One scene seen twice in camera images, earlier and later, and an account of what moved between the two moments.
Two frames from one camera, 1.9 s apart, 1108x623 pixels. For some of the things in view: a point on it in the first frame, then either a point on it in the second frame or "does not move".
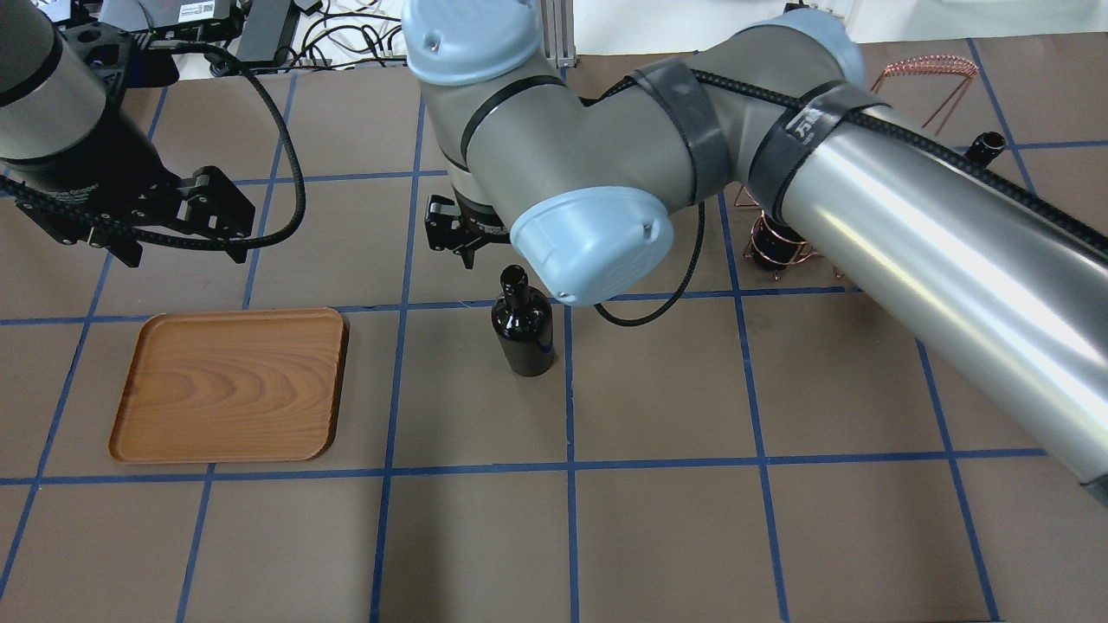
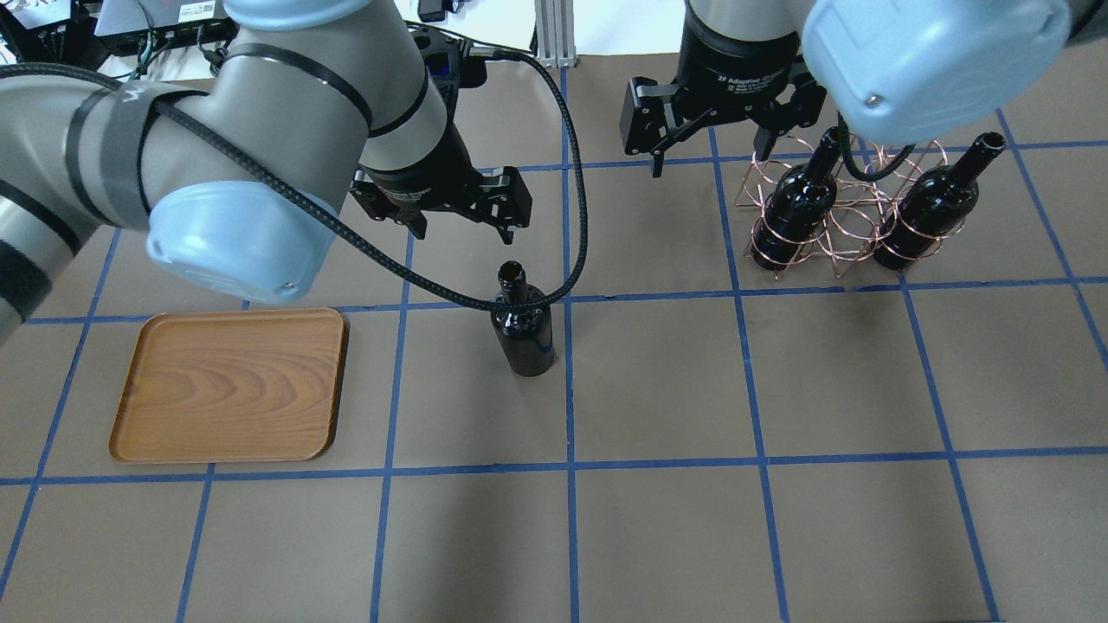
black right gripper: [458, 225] -> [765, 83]
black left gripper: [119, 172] -> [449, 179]
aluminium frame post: [557, 33] does not move
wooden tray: [233, 386] does not move
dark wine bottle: [523, 317] does not move
